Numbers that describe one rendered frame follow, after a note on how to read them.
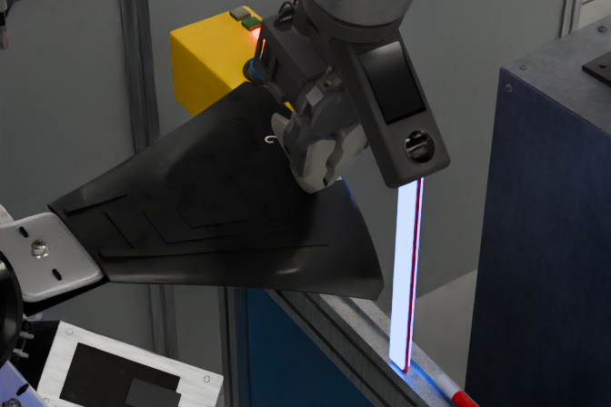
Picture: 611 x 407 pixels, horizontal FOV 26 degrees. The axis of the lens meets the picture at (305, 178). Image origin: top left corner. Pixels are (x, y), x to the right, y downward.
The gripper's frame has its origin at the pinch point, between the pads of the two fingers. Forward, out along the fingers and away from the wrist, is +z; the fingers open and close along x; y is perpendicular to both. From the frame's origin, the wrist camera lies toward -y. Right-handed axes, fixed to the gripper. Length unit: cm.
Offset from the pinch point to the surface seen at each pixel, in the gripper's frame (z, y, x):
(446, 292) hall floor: 134, 38, -86
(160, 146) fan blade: 2.1, 10.3, 8.6
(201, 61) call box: 20.1, 29.7, -9.0
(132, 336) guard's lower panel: 106, 45, -16
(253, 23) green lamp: 19.9, 32.0, -16.7
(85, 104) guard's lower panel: 61, 59, -12
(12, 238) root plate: 0.7, 6.6, 23.3
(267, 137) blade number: 1.7, 7.1, 0.3
